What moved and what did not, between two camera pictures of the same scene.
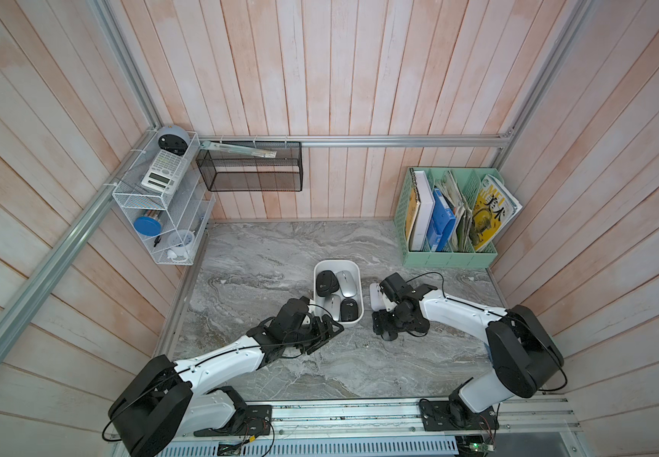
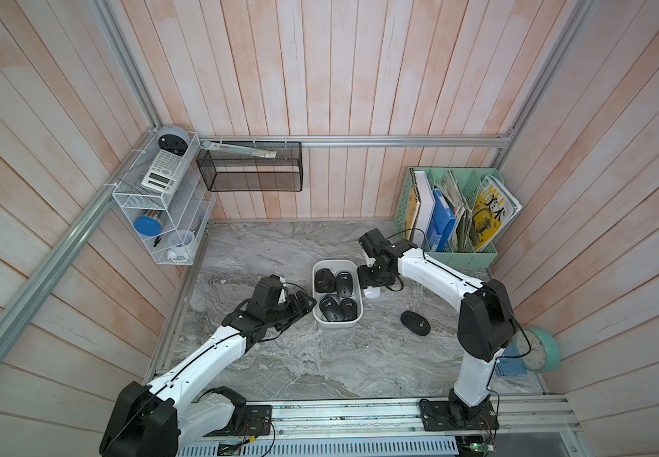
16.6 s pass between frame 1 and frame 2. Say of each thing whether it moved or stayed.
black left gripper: moved
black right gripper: moved
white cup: stayed
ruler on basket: stayed
